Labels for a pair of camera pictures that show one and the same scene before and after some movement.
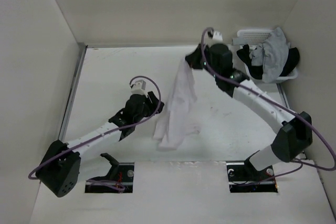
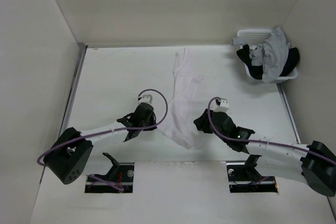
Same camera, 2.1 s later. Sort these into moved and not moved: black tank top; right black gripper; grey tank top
Moved: right black gripper
Not moved: black tank top; grey tank top
